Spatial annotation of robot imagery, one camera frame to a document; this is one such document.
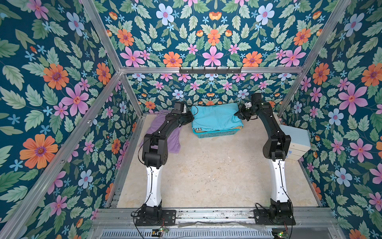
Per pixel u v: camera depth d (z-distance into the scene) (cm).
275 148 66
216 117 102
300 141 88
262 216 73
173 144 101
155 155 58
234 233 70
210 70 93
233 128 97
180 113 82
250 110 88
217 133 101
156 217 66
